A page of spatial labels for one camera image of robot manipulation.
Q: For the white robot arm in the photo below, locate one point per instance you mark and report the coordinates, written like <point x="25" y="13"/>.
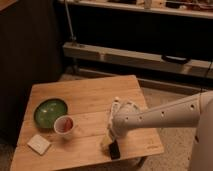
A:
<point x="192" y="111"/>

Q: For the white sponge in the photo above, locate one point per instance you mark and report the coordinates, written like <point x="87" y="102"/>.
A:
<point x="39" y="144"/>

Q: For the white remote control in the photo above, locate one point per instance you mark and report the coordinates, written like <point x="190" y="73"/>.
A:
<point x="114" y="108"/>

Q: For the red object in cup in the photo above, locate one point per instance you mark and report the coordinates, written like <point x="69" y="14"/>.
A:
<point x="68" y="124"/>

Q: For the upper wooden shelf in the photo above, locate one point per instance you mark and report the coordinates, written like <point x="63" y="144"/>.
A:
<point x="128" y="7"/>

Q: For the wooden table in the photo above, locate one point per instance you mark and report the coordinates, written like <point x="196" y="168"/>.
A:
<point x="88" y="103"/>

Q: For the green bowl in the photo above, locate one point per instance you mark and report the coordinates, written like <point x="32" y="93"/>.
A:
<point x="48" y="111"/>

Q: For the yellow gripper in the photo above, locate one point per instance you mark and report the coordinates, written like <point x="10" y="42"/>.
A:
<point x="107" y="140"/>

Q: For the metal pole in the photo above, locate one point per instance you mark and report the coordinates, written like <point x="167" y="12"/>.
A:
<point x="72" y="36"/>

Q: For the black object on shelf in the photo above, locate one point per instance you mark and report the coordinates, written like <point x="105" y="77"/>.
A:
<point x="176" y="60"/>

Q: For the wooden shelf beam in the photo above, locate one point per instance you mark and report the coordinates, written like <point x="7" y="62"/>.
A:
<point x="136" y="59"/>

